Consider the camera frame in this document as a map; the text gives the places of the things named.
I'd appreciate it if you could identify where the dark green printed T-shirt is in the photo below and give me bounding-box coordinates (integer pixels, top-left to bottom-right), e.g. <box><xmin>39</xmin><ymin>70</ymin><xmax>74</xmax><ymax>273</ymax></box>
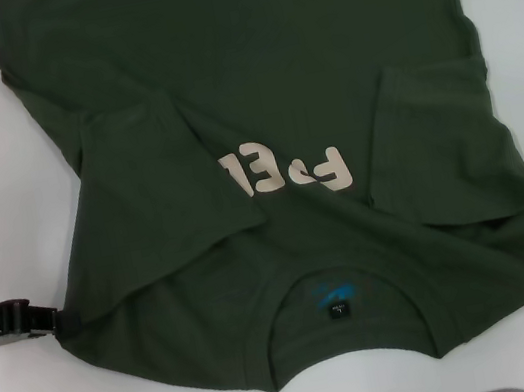
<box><xmin>0</xmin><ymin>0</ymin><xmax>524</xmax><ymax>392</ymax></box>

